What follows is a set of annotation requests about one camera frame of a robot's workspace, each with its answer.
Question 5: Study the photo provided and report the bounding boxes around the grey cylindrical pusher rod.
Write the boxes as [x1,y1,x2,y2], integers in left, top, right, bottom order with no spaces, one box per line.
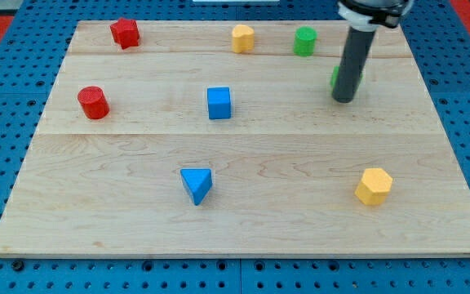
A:
[332,27,375,103]

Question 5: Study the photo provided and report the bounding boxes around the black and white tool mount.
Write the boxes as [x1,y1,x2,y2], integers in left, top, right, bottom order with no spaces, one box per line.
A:
[337,0,414,32]

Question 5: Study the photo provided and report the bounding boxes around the green star block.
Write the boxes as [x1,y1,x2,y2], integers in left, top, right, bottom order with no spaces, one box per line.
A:
[330,65,364,91]

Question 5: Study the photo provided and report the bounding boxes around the red star block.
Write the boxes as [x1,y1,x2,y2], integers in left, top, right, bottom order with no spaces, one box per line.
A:
[110,17,140,50]

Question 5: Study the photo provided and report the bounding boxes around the green cylinder block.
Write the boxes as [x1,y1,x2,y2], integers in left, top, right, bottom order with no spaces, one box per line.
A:
[293,26,317,56]

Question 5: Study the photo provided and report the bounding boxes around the yellow heart block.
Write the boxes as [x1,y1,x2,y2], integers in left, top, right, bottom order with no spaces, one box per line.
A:
[232,24,255,53]

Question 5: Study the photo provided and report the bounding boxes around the yellow hexagon block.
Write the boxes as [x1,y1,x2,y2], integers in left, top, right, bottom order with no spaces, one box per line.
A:
[354,168,393,206]

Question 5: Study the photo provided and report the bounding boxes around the blue cube block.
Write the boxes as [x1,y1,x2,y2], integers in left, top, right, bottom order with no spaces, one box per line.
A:
[206,87,232,120]

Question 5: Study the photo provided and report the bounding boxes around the wooden board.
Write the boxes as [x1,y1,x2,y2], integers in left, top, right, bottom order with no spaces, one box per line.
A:
[0,20,470,259]

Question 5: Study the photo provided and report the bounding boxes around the blue triangle block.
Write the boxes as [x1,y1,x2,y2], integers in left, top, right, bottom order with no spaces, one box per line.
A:
[180,168,213,206]

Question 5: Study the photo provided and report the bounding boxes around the red cylinder block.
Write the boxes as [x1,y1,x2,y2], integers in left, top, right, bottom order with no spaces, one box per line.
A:
[77,86,109,119]

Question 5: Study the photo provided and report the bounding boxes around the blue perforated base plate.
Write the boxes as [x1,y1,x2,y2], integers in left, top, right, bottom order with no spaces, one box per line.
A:
[0,0,470,293]

